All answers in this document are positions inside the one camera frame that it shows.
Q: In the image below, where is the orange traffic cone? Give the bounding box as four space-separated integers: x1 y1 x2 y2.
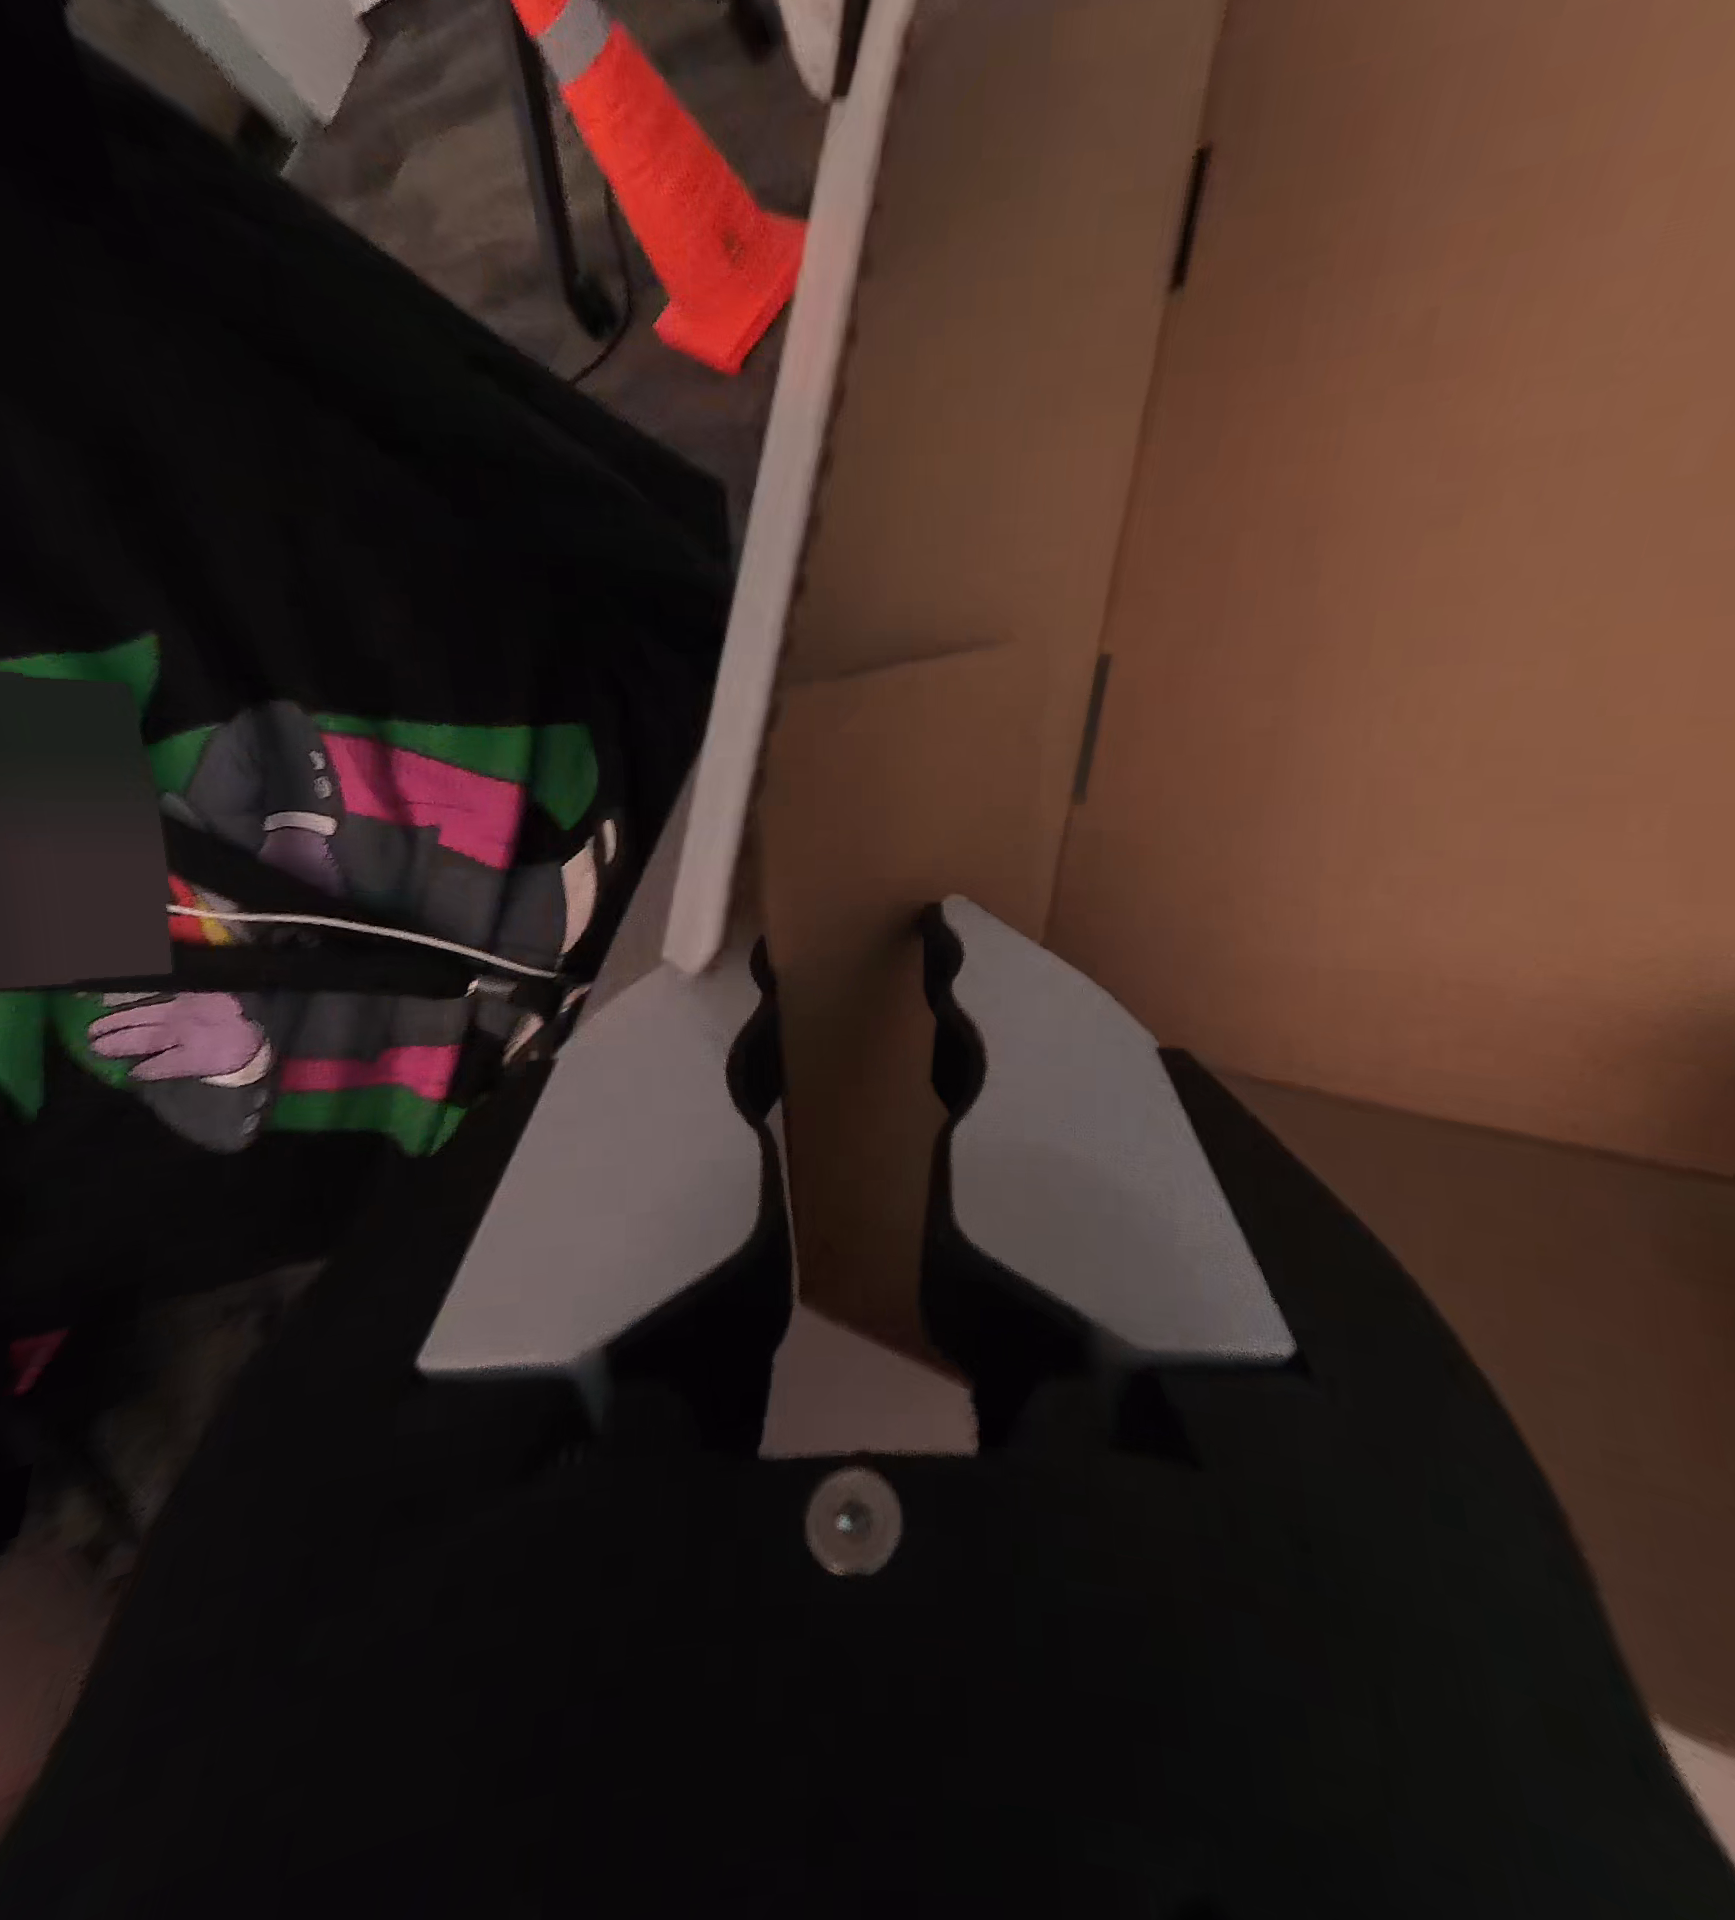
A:
515 0 811 378

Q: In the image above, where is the thin white cord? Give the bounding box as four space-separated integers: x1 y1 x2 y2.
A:
170 898 565 981

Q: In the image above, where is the black strap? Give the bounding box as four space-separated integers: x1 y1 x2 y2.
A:
162 832 570 1009

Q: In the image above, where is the white and brown cardboard box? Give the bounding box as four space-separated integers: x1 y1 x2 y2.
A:
664 0 1735 1787

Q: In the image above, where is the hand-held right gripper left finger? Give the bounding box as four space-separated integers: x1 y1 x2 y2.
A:
418 937 797 1448

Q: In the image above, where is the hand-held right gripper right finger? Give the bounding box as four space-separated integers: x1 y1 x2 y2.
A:
920 894 1299 1451

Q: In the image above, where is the black metal leg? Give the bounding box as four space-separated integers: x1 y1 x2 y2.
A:
505 0 632 343

